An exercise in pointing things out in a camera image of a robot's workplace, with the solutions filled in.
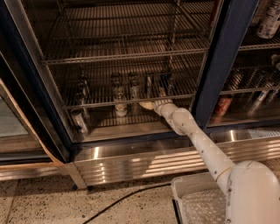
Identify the glass bottle with label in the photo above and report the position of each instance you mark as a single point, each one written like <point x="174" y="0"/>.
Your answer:
<point x="118" y="94"/>

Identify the silver can front left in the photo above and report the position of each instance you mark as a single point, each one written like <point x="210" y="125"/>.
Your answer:
<point x="78" y="121"/>

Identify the slim silver can right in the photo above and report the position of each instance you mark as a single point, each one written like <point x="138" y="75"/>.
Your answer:
<point x="258" y="101"/>

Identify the bubble wrap sheet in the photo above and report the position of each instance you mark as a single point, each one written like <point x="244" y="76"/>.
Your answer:
<point x="204" y="207"/>

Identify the red soda can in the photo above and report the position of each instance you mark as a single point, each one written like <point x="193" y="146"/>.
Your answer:
<point x="222" y="106"/>

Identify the clear plastic bin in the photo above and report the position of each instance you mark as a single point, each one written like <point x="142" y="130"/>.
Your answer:
<point x="183" y="185"/>

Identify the open glass fridge door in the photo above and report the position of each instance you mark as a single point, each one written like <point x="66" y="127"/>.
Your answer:
<point x="33" y="138"/>

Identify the dark blue slim can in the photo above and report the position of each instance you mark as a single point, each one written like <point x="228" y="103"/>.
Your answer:
<point x="166" y="82"/>

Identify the white can upper right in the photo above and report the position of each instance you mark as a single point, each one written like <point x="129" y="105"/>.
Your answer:
<point x="270" y="22"/>

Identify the right compartment wire shelf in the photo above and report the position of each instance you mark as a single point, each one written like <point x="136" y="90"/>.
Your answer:
<point x="249" y="74"/>

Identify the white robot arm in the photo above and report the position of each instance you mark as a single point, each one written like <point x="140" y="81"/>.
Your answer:
<point x="251" y="188"/>

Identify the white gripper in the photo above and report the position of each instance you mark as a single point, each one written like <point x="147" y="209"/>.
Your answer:
<point x="160" y="105"/>

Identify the slim redbull can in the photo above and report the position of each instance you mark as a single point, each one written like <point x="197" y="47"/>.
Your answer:
<point x="148" y="84"/>

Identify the stainless fridge base grille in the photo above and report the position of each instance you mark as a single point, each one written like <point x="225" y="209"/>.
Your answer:
<point x="143" y="157"/>

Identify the dark blue fridge pillar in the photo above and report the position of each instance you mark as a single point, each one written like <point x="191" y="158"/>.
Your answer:
<point x="231" y="27"/>

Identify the upper wire shelf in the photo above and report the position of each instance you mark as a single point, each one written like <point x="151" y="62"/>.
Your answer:
<point x="128" y="30"/>

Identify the dark bottle at left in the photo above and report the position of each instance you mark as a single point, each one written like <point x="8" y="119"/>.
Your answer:
<point x="82" y="91"/>

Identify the lower wire shelf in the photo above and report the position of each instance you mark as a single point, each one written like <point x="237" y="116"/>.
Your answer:
<point x="185" y="71"/>

